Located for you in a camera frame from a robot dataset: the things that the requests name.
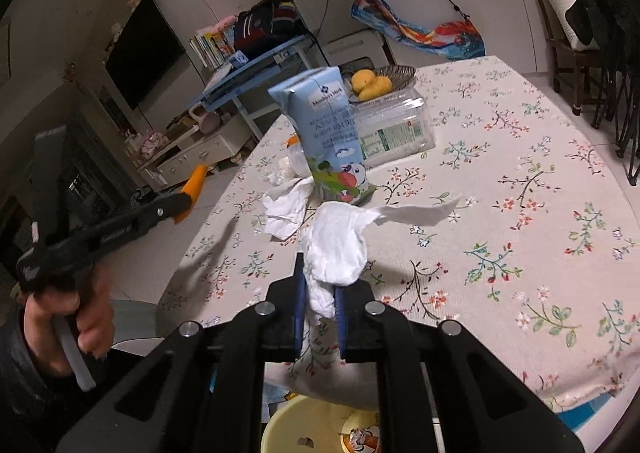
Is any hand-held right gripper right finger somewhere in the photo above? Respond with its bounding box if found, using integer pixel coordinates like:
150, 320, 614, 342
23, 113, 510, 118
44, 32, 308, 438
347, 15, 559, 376
332, 283, 586, 453

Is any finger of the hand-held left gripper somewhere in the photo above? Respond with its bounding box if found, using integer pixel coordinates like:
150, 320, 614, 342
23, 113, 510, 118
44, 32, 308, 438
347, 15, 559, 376
90, 164, 209, 256

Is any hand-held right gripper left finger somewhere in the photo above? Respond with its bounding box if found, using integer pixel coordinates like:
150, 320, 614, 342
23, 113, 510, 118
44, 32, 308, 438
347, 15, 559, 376
55, 253, 308, 453

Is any white tissue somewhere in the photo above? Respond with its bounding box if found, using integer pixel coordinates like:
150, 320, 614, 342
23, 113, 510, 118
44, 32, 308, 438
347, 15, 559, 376
261, 178, 316, 240
300, 197, 461, 320

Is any yellow plastic basin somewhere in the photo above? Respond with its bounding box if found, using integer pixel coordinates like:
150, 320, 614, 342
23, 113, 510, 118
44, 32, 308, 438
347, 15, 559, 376
261, 394, 381, 453

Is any blue milk carton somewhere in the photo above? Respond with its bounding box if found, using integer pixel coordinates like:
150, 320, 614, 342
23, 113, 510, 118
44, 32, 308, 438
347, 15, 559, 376
267, 66, 377, 206

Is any clear plastic jar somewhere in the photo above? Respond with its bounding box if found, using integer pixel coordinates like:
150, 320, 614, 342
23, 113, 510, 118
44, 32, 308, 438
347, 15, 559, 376
347, 85, 436, 168

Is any person's left hand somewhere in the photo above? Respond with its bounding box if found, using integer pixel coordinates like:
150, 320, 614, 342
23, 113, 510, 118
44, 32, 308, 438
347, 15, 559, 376
22, 263, 116, 379

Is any dark glass cabinet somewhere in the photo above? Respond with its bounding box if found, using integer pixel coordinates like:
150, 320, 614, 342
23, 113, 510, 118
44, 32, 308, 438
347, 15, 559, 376
65, 98, 136, 214

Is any pink flower bouquet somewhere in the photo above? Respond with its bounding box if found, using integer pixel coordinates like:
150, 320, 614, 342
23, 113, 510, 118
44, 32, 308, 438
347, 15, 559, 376
137, 130, 168, 158

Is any white television cabinet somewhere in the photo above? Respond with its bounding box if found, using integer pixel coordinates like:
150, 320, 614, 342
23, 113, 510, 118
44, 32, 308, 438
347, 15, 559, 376
135, 120, 253, 191

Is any crumpled white tissue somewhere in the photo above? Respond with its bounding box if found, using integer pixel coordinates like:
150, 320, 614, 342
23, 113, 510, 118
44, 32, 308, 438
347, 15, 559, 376
261, 178, 316, 240

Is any orange printed cup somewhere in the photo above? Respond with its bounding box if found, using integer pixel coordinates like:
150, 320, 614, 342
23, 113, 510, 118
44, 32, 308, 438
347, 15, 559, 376
340, 425, 379, 453

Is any beige kettlebell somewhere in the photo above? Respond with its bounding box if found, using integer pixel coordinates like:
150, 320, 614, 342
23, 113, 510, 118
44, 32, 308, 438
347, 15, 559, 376
192, 103, 221, 134

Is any small bottle orange cap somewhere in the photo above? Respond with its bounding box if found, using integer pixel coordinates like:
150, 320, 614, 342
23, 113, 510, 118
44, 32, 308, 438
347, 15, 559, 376
286, 134, 313, 178

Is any black television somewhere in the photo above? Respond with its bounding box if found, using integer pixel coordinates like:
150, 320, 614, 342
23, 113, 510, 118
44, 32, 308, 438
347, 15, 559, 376
105, 0, 187, 111

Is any blue study desk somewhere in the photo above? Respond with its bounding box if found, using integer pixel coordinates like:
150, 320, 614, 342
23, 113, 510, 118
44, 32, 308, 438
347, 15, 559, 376
200, 35, 321, 141

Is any row of books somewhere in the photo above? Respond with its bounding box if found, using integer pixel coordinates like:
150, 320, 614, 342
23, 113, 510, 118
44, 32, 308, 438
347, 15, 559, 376
189, 28, 236, 71

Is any dark striped backpack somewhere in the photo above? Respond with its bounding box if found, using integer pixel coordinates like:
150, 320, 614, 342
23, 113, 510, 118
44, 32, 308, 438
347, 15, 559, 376
234, 0, 313, 54

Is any glass fruit dish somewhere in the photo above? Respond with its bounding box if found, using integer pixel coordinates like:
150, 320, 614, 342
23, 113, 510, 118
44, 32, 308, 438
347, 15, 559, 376
340, 65, 417, 104

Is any white storage stool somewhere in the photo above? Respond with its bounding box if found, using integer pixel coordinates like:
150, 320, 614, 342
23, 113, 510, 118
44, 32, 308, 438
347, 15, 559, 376
320, 30, 386, 76

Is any colourful painted bag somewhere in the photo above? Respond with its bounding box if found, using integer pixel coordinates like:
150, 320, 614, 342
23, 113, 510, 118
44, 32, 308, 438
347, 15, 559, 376
350, 0, 486, 58

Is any wooden chair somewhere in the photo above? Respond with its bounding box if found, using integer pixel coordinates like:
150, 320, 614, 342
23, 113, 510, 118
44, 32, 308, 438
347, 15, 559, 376
517, 0, 601, 116

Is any black jacket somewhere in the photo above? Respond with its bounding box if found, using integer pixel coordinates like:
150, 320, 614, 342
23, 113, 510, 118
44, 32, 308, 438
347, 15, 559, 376
562, 0, 640, 74

